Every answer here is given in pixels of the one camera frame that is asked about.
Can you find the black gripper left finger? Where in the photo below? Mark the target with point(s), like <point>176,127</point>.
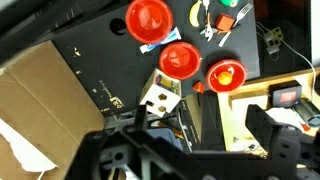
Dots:
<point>141,116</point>

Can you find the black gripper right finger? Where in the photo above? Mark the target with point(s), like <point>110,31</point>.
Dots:
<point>266,130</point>

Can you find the medium red bowl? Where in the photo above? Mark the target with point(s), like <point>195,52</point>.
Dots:
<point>180,60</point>

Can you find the small ruffled red bowl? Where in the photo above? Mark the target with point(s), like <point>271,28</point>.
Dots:
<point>213,84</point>

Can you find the large red bowl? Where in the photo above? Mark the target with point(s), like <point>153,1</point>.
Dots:
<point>149,20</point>

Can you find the wooden shape sorter box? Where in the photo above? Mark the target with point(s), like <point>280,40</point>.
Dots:
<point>160,96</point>

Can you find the light wooden desk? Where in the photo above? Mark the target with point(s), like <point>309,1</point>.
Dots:
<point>238,116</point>

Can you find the black cylindrical cup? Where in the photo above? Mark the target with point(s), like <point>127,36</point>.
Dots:
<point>308,111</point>

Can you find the black device with red panel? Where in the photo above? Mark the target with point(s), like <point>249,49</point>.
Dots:
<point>285,87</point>

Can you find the red triangular block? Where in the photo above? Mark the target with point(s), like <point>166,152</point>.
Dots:
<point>199,87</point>

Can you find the white blue toothpaste tube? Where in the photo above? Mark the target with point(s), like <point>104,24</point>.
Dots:
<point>163,40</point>

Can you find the grey power strip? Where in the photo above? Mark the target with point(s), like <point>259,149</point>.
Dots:
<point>273,38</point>

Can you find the large cardboard box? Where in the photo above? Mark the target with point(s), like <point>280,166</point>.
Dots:
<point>40,100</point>

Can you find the yellow toy banana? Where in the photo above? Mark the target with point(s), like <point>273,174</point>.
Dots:
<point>194,15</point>

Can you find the red cube block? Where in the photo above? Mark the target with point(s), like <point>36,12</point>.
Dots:
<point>225,22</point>

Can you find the white plastic fork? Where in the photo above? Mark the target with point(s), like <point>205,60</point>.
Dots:
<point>241,13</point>

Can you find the white foam packing sheet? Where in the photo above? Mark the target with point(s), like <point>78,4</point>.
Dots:
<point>23,150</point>

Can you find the green plastic toy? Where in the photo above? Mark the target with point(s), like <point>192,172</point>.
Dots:
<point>230,2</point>

